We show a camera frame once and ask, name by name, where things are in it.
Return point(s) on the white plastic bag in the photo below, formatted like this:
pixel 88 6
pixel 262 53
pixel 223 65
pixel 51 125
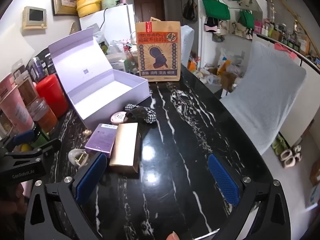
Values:
pixel 223 63

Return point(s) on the crumpled clear plastic bag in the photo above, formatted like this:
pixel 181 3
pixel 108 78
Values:
pixel 116 46

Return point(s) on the printed brown paper bag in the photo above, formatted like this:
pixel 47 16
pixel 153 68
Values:
pixel 157 55

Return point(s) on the green slippers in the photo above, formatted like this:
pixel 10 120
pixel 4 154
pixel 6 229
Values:
pixel 280 145

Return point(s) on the pink cloth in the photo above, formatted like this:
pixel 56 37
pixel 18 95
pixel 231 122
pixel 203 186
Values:
pixel 282 48

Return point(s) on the person's left hand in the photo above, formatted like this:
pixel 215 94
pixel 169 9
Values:
pixel 13 200

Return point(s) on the red canister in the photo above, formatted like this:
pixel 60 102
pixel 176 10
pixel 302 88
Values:
pixel 51 92

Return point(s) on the black white checkered umbrella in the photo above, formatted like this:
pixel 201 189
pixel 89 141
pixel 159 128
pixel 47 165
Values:
pixel 150 113

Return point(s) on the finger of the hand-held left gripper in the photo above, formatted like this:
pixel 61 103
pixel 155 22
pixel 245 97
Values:
pixel 23 136
pixel 47 147

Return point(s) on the pink round compact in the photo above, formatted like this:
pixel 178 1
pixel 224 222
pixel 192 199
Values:
pixel 118 118

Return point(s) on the white fridge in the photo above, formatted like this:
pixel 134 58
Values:
pixel 115 22

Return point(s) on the wall intercom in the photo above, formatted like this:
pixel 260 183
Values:
pixel 35 17

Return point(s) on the clear hair clip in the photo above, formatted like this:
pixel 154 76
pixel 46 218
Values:
pixel 77 156

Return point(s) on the brown door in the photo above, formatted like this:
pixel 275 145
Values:
pixel 147 7

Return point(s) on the person's right hand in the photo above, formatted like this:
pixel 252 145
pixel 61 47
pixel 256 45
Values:
pixel 173 236

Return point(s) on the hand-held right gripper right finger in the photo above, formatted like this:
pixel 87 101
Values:
pixel 223 180

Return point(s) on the gold box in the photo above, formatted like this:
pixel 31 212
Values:
pixel 125 145

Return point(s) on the black snack packet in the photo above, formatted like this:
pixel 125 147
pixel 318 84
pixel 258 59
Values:
pixel 47 60

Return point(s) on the clear jar orange contents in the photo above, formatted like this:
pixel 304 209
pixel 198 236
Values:
pixel 45 117

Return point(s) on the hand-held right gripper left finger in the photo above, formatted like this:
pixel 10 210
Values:
pixel 91 177

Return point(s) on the brown jar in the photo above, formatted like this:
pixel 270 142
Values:
pixel 27 90

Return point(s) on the dark hanging bag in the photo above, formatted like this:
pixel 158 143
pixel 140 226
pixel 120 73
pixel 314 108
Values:
pixel 190 8

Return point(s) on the purple box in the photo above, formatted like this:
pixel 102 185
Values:
pixel 100 140

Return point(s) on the white gift box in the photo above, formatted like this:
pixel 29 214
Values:
pixel 100 97

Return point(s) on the yellow pot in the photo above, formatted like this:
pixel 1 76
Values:
pixel 87 5

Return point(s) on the brown cardboard box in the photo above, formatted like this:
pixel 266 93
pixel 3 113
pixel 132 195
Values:
pixel 305 43

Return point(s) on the row of bottles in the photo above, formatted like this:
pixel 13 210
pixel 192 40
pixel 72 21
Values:
pixel 282 33

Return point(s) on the small bear charm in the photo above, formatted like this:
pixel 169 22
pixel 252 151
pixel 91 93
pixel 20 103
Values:
pixel 87 132

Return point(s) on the pink tube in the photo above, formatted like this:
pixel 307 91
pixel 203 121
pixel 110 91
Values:
pixel 15 110

